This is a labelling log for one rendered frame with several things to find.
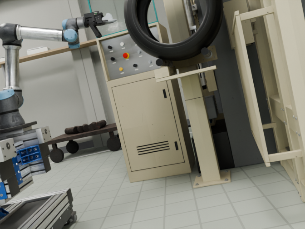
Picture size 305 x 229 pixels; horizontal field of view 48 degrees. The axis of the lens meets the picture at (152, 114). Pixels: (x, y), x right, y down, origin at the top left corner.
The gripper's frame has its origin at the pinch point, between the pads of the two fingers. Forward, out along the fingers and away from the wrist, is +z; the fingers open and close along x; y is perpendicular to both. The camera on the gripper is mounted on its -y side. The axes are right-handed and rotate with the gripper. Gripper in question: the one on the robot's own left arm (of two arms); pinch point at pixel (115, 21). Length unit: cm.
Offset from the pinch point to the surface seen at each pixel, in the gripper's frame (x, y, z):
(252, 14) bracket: -57, -16, 79
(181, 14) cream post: 28.1, 2.8, 39.6
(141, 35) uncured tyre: -12.6, -12.7, 19.2
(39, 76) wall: 323, -13, -244
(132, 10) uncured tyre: -12.7, 2.4, 15.7
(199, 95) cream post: 28, -54, 47
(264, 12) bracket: -57, -16, 84
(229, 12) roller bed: 21, -1, 72
